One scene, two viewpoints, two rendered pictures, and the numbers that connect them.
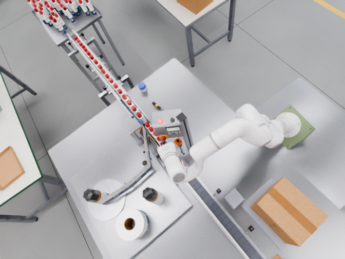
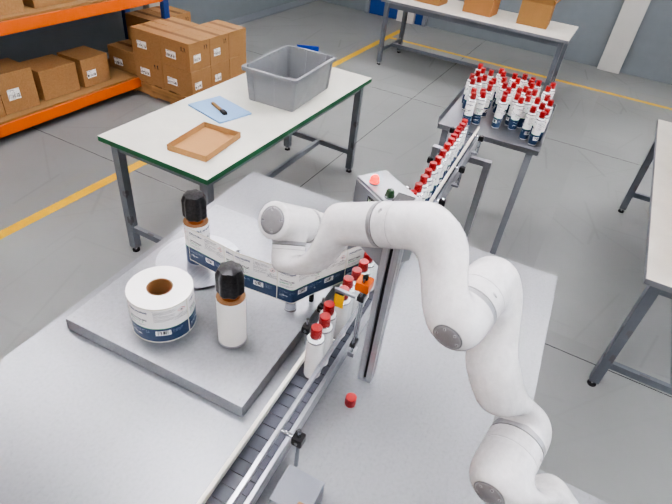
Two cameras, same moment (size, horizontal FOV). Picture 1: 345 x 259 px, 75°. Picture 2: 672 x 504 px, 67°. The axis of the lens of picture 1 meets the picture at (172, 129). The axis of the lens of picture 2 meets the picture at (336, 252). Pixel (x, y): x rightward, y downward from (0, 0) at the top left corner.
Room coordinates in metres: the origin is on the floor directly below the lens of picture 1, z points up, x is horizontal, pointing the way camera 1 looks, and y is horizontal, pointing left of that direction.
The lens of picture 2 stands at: (-0.36, -0.60, 2.14)
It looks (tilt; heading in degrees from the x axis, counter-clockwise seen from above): 38 degrees down; 38
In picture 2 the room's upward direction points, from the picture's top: 7 degrees clockwise
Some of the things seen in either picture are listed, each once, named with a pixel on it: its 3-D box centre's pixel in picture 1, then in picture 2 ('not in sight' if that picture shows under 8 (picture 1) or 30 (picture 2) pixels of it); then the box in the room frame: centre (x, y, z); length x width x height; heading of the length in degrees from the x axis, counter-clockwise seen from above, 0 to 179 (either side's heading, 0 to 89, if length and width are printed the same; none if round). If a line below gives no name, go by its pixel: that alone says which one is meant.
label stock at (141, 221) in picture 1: (133, 224); (162, 303); (0.20, 0.51, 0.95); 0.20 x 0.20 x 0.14
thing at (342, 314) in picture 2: not in sight; (340, 312); (0.58, 0.09, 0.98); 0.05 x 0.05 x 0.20
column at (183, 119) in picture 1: (187, 138); (382, 300); (0.55, -0.07, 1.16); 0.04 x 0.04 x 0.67; 17
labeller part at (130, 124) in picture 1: (130, 124); not in sight; (0.85, 0.27, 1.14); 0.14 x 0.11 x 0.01; 17
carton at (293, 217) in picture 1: (284, 210); not in sight; (-0.09, -0.45, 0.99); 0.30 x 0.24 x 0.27; 19
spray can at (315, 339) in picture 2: not in sight; (314, 351); (0.40, 0.03, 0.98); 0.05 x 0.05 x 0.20
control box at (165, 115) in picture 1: (169, 124); (382, 219); (0.60, 0.01, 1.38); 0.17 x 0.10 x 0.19; 72
